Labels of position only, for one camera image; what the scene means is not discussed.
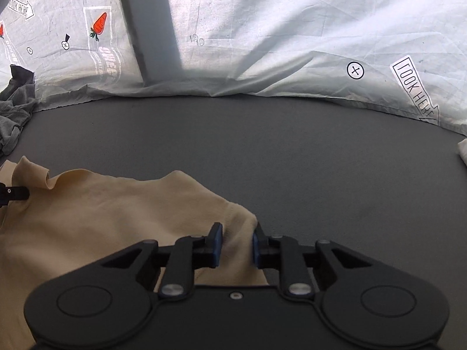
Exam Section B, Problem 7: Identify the beige long-sleeve shirt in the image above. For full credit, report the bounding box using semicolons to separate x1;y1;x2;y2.
1;158;267;349

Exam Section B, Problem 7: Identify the grey crumpled garment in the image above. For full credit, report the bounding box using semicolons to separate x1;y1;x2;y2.
0;64;38;156

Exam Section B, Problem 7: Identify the white folded cloth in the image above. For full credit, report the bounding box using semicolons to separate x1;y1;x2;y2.
457;138;467;166

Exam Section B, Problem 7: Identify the white printed backdrop sheet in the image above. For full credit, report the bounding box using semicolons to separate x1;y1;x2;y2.
1;0;466;134

